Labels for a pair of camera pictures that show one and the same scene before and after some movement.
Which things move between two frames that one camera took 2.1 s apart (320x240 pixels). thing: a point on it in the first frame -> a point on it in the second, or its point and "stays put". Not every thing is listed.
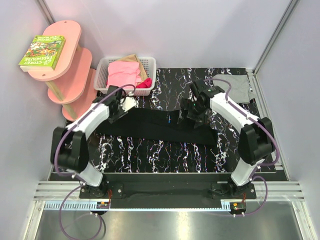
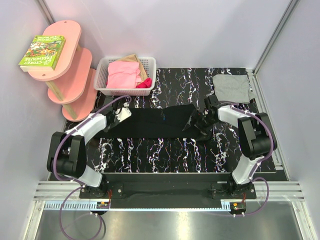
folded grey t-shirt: x=239 y=89 stays put
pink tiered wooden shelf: x=72 y=80 stays put
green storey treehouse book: x=43 y=54 stays put
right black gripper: x=186 y=103 -> x=204 y=131
